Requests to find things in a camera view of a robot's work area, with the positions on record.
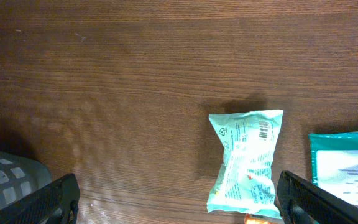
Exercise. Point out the orange small box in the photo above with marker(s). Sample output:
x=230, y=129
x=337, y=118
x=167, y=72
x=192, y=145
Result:
x=253, y=219

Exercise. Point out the grey plastic basket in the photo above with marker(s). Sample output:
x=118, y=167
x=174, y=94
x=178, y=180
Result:
x=20, y=177

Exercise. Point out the green 3M sponge package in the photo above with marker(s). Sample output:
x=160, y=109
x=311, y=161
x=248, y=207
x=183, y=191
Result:
x=334, y=164

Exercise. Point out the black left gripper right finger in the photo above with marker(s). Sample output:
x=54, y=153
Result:
x=302, y=202

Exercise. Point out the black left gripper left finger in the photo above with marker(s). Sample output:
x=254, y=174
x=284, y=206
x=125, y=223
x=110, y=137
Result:
x=57, y=202

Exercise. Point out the light green snack packet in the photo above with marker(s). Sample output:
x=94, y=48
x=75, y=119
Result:
x=244, y=183

